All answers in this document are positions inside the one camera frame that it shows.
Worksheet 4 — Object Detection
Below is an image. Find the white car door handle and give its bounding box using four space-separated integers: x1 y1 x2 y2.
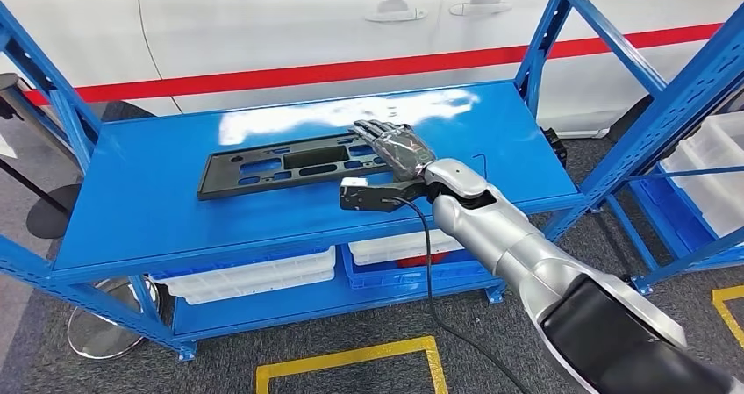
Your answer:
448 0 514 18
364 0 428 24

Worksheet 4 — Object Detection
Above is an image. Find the black camera cable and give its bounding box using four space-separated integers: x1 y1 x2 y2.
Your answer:
389 196 530 394

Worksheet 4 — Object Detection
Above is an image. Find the blue plastic bin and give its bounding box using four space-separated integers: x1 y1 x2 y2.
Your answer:
152 247 326 277
630 173 744 268
341 242 495 290

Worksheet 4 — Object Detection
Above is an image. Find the black plastic plate frame part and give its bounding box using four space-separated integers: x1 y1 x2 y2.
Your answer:
196 131 408 202

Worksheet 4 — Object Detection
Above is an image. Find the red item in bin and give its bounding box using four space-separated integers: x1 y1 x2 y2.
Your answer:
397 251 452 269

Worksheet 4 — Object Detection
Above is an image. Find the black ribbed object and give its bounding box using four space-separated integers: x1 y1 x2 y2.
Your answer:
540 126 568 168

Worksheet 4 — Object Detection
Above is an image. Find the chrome base stanchion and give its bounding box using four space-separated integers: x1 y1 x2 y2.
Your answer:
67 275 161 361

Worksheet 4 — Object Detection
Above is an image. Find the white car with red stripe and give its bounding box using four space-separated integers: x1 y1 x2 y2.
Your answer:
0 0 744 140

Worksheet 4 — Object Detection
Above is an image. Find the yellow floor tape square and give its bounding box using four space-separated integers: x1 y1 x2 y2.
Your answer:
255 335 450 394
712 285 744 351

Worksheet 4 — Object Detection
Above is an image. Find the blue metal shelf rack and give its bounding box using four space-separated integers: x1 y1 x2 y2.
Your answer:
0 0 744 362
604 89 744 297

